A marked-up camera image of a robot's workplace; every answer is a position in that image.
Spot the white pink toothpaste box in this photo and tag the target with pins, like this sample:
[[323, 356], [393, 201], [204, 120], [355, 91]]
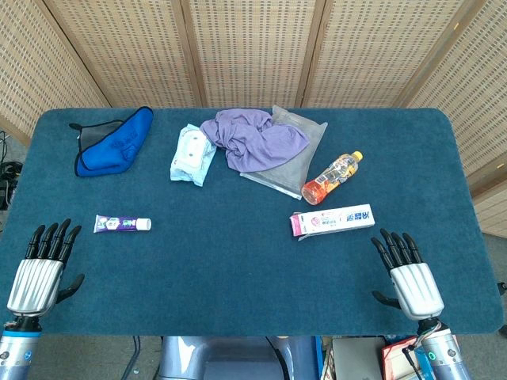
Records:
[[340, 221]]

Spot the woven wooden folding screen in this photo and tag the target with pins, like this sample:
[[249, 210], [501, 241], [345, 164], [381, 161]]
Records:
[[253, 51]]

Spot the red book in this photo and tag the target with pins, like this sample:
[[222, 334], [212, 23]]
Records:
[[396, 362]]

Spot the crumpled purple cloth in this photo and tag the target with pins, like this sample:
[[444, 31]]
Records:
[[253, 142]]

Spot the light blue wet wipes pack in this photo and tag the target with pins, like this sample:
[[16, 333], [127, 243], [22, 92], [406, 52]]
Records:
[[190, 154]]

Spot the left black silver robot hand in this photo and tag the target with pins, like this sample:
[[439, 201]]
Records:
[[33, 281]]

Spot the purple white toothpaste tube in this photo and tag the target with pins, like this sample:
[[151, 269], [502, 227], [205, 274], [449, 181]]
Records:
[[119, 224]]

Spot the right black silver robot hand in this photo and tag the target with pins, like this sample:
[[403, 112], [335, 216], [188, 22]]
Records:
[[418, 289]]

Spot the grey-blue robot torso base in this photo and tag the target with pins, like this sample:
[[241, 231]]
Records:
[[237, 356]]

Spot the teal carpet table cover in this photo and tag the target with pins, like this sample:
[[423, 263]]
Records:
[[237, 269]]

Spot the grey zip pouch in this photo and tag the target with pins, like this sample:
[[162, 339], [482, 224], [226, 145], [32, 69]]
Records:
[[293, 170]]

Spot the blue printed plastic package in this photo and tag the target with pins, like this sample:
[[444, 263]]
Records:
[[425, 366]]

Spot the orange drink plastic bottle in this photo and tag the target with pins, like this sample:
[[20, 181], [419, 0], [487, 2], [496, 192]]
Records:
[[332, 176]]

